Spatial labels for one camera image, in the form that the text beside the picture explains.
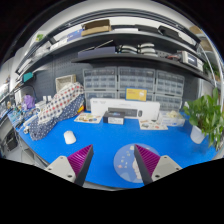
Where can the purple toy figure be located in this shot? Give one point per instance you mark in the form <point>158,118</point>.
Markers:
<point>28,102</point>

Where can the grey drawer cabinet middle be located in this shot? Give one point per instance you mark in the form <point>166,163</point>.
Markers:
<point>141,78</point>

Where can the illustrated card left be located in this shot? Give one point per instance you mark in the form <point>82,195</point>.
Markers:
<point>88,118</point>

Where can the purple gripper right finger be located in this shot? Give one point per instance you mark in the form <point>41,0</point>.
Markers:
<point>153,167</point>

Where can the grey drawer cabinet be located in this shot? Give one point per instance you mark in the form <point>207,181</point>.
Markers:
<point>99,83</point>
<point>141,78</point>
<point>169,90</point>

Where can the small black white box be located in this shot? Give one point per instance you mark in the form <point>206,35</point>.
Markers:
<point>113,117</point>

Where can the blue table mat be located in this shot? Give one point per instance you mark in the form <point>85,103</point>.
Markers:
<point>107,139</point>

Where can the electronic instrument on shelf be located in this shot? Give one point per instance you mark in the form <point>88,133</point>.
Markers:
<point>191,60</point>

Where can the white wicker basket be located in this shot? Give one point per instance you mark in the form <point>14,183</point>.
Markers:
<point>62,81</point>

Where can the long white keyboard box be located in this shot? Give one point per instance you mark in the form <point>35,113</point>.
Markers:
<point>132,109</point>

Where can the green potted plant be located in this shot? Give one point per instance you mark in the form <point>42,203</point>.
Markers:
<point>205,113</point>

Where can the illustrated card right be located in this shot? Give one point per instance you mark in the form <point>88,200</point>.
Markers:
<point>151,125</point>

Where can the patterned fabric bundle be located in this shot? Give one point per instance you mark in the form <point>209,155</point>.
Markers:
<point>65,104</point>

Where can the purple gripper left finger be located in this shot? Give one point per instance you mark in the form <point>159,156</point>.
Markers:
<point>73,168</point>

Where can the grey drawer cabinet right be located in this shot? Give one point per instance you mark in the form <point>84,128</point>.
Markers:
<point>169,90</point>

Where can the yellow card sign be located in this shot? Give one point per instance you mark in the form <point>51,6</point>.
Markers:
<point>136,94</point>

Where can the illustrated card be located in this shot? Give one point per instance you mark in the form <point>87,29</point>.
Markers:
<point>151,125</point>
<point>88,118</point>

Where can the white clear plastic box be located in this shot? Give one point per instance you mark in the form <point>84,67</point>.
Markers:
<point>171,118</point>

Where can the cardboard box on shelf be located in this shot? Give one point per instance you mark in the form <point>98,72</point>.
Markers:
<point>97,26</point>

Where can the grey drawer cabinet left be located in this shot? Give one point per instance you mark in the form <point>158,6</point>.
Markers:
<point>99,83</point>

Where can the dark flat box on shelf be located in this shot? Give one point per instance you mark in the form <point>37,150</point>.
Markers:
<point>97,52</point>

